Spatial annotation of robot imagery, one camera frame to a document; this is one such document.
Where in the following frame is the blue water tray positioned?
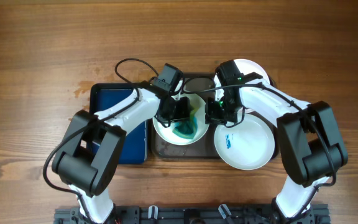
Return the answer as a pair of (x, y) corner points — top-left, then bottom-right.
(89, 83), (149, 165)

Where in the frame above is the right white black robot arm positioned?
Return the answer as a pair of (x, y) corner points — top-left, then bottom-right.
(206, 59), (348, 223)

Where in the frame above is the green yellow sponge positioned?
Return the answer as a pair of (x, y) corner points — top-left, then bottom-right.
(172, 106), (198, 139)

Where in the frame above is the dark brown serving tray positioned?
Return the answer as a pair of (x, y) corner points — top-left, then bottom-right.
(150, 72), (280, 161)

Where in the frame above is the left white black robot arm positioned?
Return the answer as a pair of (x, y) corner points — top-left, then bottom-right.
(44, 64), (190, 223)

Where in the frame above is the white plate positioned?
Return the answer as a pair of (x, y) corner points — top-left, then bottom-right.
(152, 93), (209, 146)
(214, 114), (275, 170)
(214, 59), (275, 113)

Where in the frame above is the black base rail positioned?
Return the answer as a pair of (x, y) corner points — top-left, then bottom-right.
(53, 204), (331, 224)

